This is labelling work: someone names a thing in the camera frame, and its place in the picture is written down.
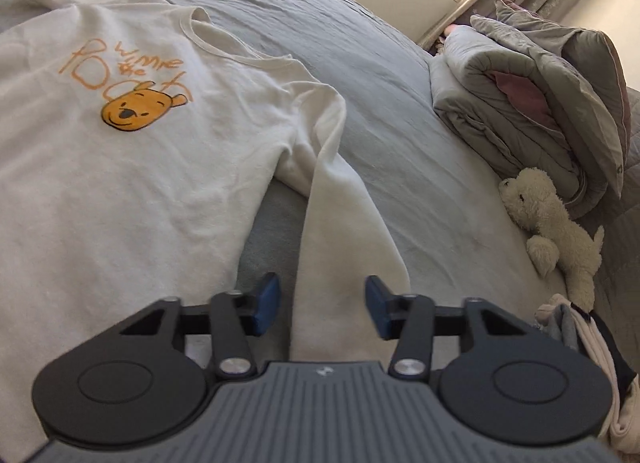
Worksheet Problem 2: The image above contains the pile of folded clothes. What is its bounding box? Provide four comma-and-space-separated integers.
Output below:
534, 293, 640, 457

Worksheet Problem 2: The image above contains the folded grey comforter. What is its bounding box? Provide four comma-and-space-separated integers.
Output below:
431, 13, 601, 220

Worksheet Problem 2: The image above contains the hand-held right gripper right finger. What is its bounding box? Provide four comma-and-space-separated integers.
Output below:
365, 275, 532, 382

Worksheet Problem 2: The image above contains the white printed sweatshirt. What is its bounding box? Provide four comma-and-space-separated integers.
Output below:
0, 0, 413, 450

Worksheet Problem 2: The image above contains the cream plush bear toy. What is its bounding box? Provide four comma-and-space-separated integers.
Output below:
497, 166, 606, 312

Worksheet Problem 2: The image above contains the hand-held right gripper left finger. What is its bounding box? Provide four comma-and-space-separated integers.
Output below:
118, 272, 281, 380

